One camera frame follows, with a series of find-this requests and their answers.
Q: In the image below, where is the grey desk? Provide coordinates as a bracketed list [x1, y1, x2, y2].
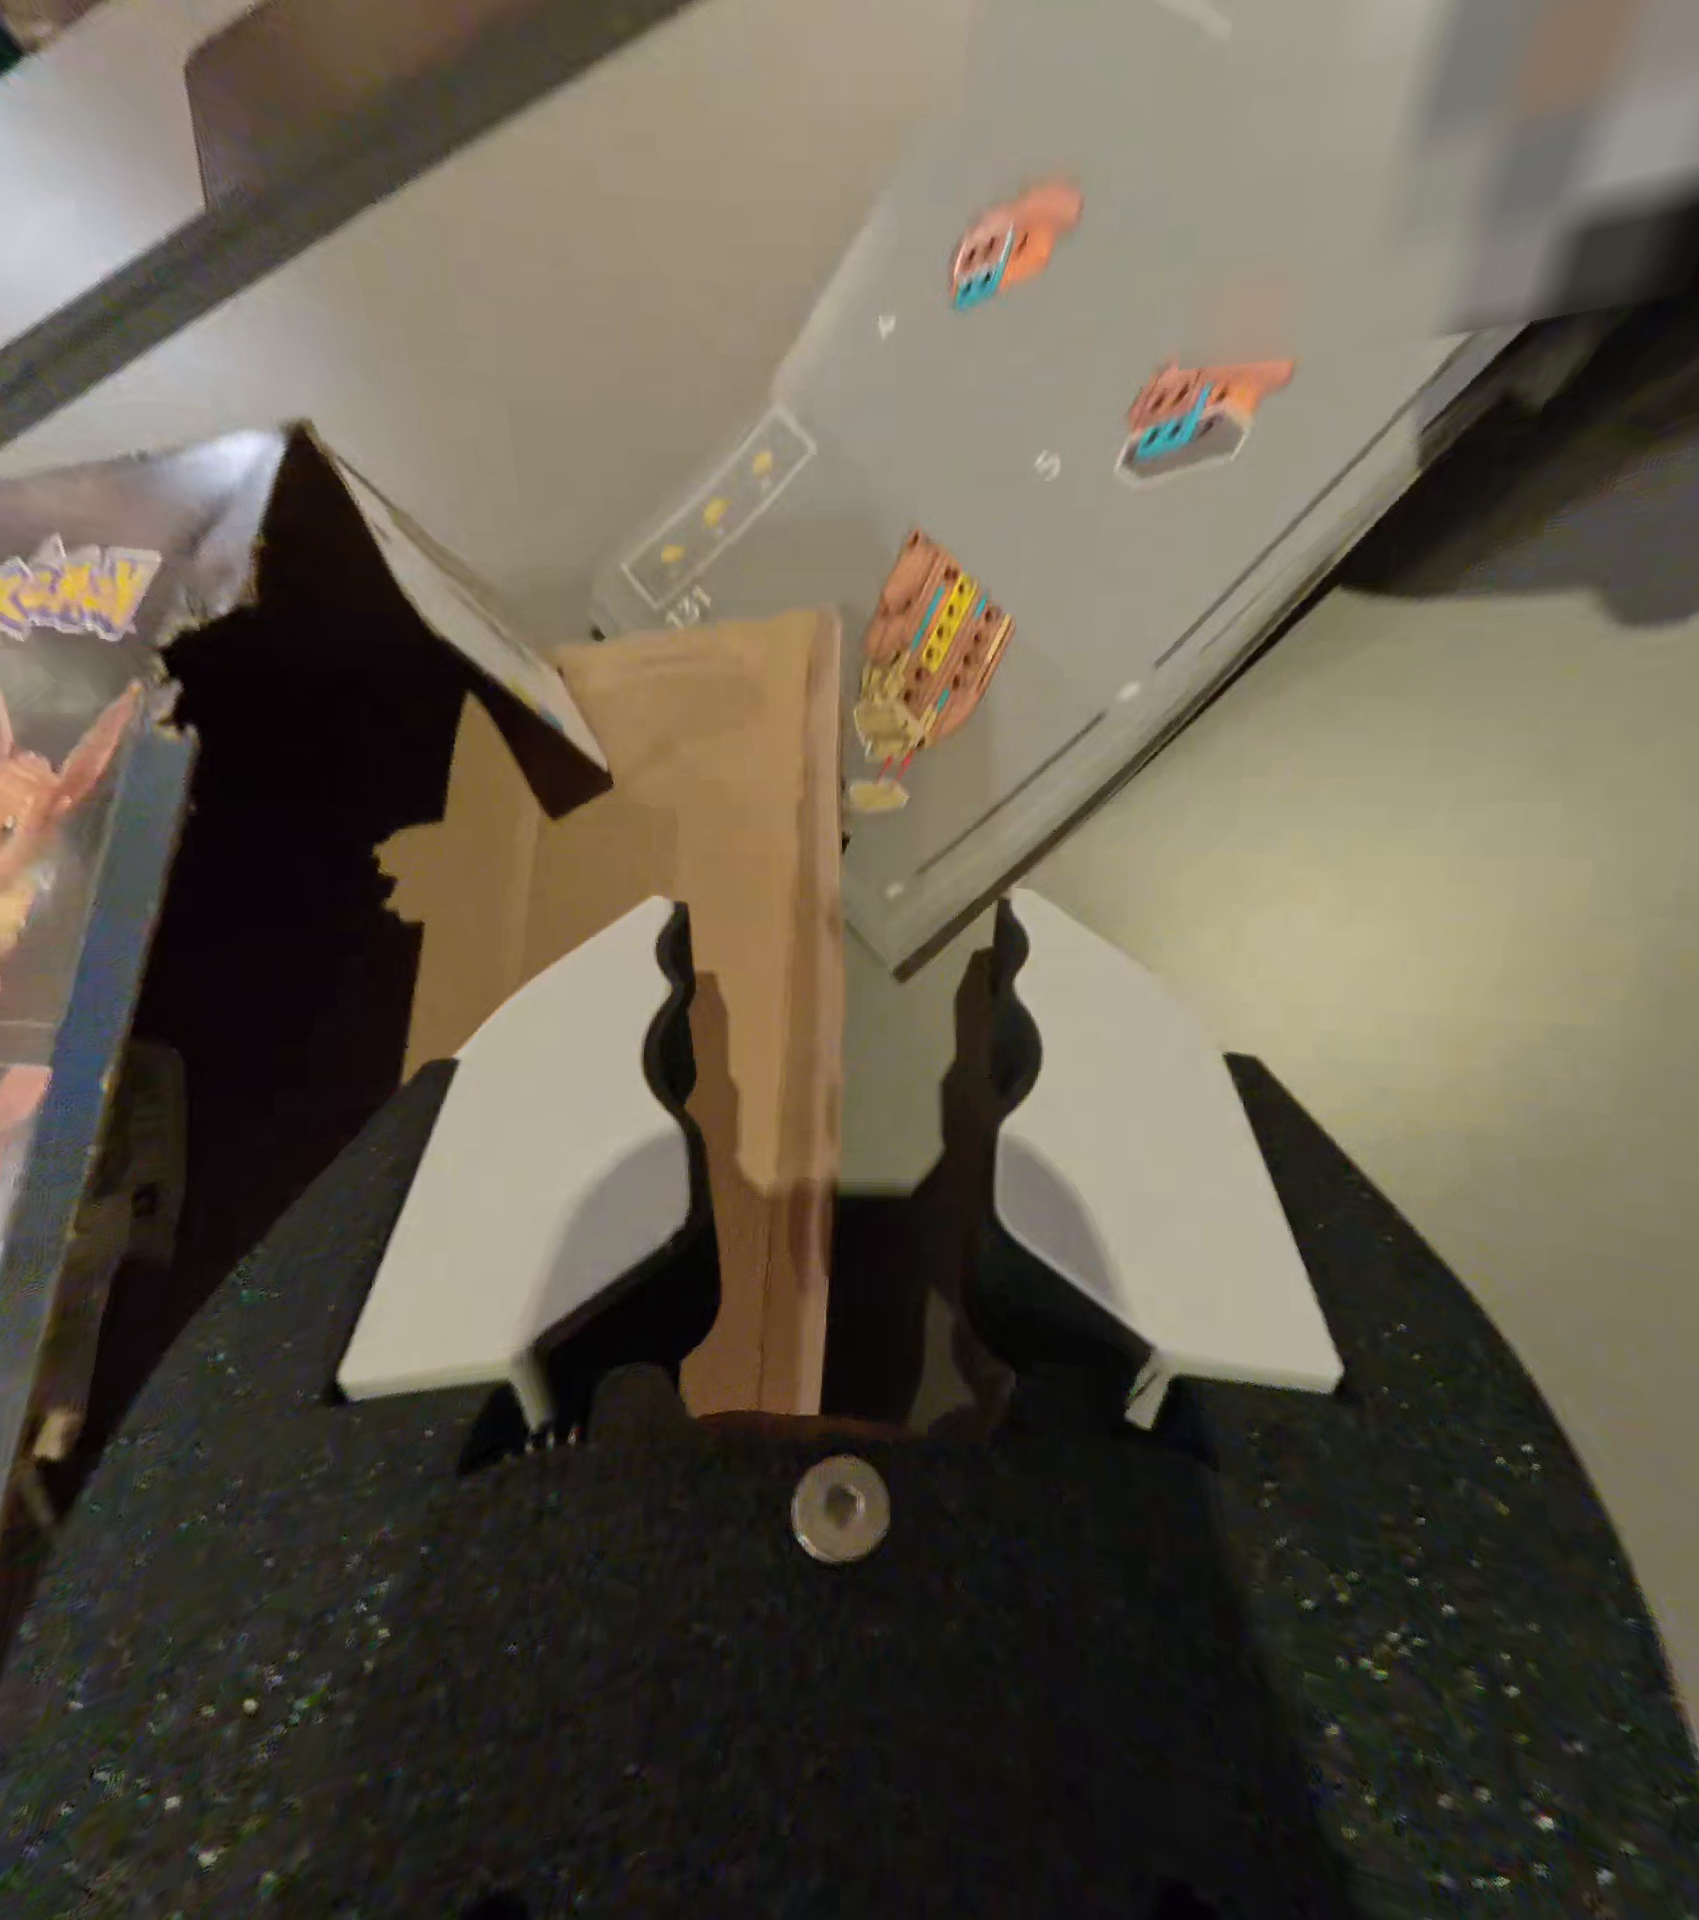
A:
[0, 0, 1699, 1801]

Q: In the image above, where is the printed cardboard toy box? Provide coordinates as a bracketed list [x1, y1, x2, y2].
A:
[0, 415, 853, 1877]

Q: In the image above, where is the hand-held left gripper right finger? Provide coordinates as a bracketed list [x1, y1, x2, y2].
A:
[940, 886, 1350, 1432]

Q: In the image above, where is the grey instruction booklet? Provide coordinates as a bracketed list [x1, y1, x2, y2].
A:
[587, 0, 1529, 985]

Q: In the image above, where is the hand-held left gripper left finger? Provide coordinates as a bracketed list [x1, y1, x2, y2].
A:
[333, 895, 724, 1423]

